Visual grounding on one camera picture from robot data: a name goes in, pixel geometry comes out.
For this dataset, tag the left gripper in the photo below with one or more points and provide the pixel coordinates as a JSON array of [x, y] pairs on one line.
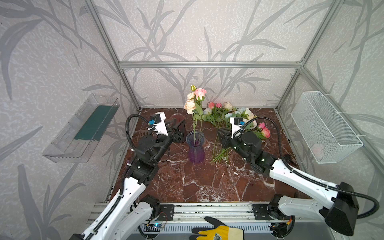
[[175, 131]]

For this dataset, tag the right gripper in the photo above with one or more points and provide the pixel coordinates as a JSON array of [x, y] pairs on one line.
[[226, 138]]

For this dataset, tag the purple glass vase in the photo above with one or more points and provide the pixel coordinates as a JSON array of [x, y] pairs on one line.
[[196, 151]]

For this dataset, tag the peach flower stem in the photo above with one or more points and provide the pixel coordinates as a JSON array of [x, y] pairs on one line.
[[190, 106]]

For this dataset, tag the pink rose stem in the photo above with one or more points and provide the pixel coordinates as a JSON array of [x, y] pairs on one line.
[[200, 94]]

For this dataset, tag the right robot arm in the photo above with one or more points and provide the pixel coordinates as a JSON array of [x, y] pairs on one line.
[[337, 205]]

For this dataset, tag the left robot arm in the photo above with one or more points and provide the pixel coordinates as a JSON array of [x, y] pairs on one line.
[[121, 217]]

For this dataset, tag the red glass vase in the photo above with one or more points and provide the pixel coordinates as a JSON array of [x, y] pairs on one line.
[[177, 118]]

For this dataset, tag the pile of artificial flowers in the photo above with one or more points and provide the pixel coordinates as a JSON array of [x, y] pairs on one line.
[[227, 118]]

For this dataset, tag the yellow black work glove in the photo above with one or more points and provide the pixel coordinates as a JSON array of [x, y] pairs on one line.
[[220, 231]]

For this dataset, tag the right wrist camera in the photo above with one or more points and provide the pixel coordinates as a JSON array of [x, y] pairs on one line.
[[237, 126]]

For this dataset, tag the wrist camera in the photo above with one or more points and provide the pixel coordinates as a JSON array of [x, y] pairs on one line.
[[157, 124], [237, 126]]

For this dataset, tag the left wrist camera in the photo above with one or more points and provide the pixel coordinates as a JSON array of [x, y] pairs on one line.
[[157, 124]]

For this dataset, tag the clear plastic wall tray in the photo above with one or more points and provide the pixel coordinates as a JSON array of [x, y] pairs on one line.
[[79, 138]]

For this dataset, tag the white wire basket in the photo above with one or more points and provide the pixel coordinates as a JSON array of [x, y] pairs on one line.
[[329, 137]]

